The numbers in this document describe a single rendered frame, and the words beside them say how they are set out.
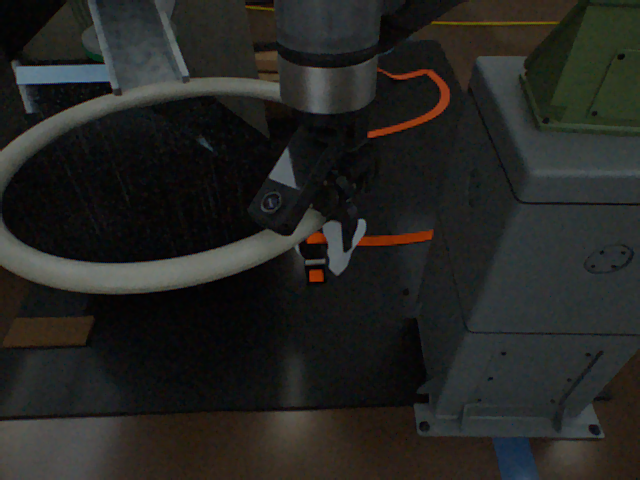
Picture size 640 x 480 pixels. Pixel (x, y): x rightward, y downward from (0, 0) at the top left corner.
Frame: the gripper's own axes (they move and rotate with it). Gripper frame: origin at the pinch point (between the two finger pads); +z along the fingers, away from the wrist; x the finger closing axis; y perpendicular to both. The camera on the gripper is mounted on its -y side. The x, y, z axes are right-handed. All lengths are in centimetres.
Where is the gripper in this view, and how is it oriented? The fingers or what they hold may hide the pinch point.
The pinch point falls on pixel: (316, 261)
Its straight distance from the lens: 57.5
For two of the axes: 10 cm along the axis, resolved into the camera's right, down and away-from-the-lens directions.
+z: 0.1, 7.5, 6.6
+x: -8.0, -3.9, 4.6
